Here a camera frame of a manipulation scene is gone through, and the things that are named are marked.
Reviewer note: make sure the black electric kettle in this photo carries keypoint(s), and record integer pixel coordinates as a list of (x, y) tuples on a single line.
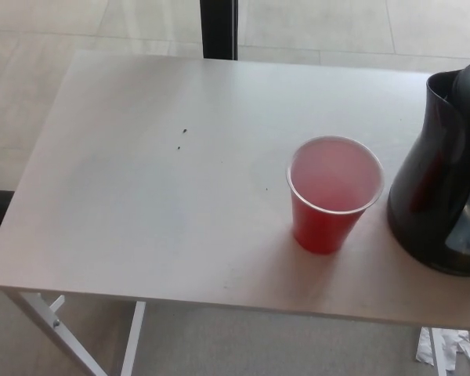
[(427, 188)]

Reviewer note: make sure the red plastic cup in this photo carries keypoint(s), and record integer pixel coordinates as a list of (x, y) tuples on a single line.
[(321, 231)]

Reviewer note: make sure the white metal table leg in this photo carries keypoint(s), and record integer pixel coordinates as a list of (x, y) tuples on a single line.
[(437, 352)]

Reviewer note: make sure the crumpled white paper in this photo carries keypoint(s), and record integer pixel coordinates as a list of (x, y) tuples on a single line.
[(460, 348)]

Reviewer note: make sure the black vertical post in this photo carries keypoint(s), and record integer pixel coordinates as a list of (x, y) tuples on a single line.
[(218, 27)]

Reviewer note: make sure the white metal table leg frame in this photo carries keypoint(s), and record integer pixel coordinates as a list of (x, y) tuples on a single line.
[(43, 317)]

